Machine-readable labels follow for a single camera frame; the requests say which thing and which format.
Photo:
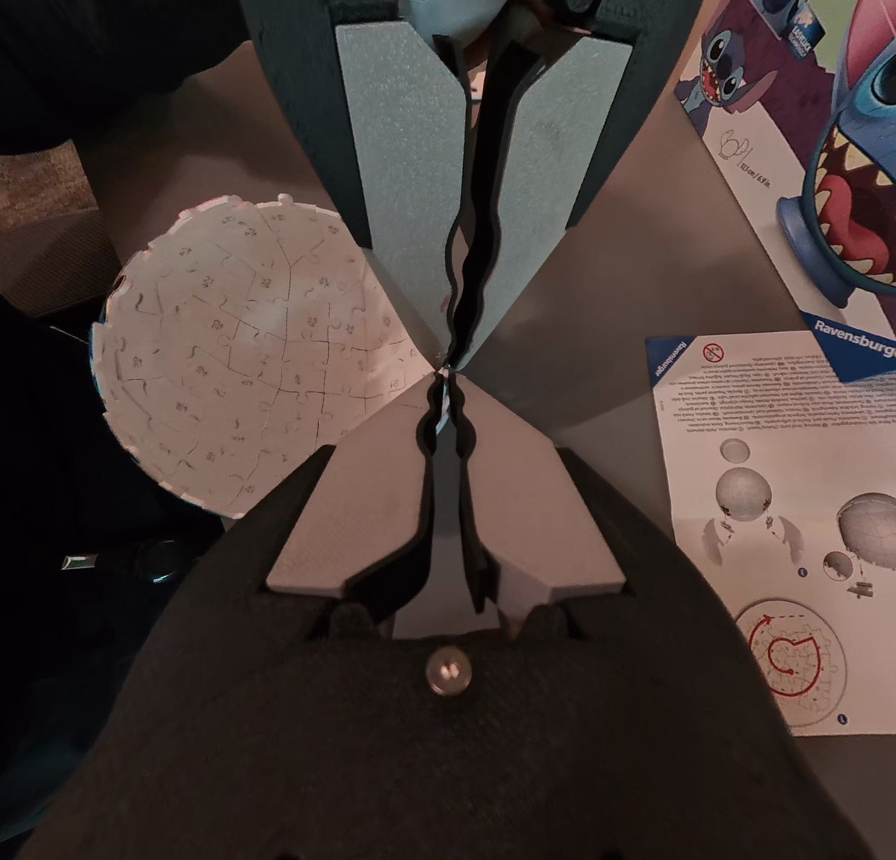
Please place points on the cardboard puzzle box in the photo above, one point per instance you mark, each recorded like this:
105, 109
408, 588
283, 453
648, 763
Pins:
791, 103

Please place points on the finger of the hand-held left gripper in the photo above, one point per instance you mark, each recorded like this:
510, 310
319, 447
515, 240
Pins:
553, 138
399, 145

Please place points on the person's left forearm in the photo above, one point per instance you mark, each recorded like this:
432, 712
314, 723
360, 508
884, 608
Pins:
105, 33

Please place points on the blue puzzle ball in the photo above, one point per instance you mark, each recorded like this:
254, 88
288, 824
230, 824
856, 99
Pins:
231, 356

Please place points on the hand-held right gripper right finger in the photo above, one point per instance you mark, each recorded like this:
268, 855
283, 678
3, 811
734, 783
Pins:
539, 517

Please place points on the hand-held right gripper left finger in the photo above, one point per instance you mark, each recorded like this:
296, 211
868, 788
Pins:
357, 517

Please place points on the black badge reel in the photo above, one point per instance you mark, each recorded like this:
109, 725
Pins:
161, 559

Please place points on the white instruction sheet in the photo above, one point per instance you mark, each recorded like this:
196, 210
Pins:
770, 454

